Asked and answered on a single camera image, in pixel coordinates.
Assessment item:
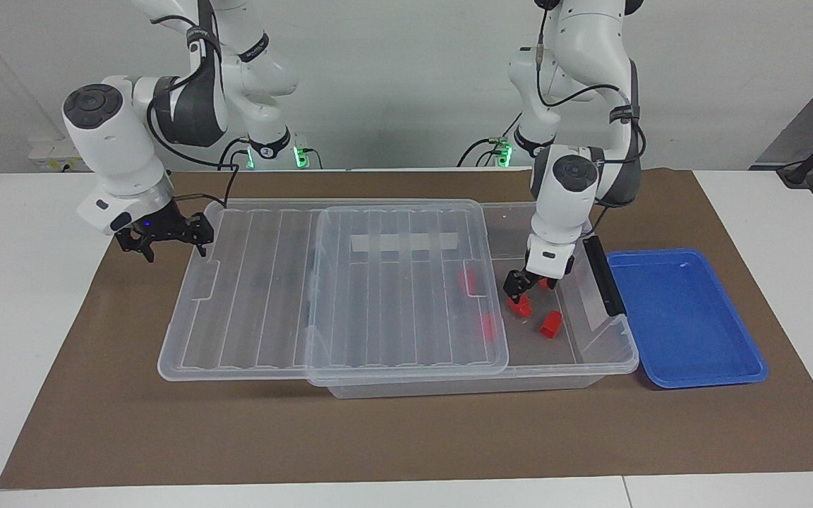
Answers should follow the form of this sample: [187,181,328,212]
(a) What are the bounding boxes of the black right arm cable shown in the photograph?
[145,14,241,209]

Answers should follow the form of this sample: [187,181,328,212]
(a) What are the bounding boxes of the clear ribbed plastic lid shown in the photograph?
[158,199,510,382]

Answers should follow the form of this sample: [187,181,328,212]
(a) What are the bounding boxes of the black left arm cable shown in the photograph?
[535,0,647,237]

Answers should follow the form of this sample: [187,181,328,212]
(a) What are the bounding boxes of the blue plastic tray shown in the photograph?
[606,248,769,389]

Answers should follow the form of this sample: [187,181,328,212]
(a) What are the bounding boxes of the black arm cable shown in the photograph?
[145,14,241,209]
[535,0,647,237]

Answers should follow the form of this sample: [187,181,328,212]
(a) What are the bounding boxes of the black base cable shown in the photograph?
[456,134,520,168]
[217,138,259,171]

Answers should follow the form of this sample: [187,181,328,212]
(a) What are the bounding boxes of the brown table mat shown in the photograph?
[0,168,813,490]

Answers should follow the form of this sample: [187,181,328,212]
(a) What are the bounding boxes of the white power strip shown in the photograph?
[29,138,90,174]

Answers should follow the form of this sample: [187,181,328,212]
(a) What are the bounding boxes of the clear plastic storage box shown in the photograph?
[304,201,640,400]

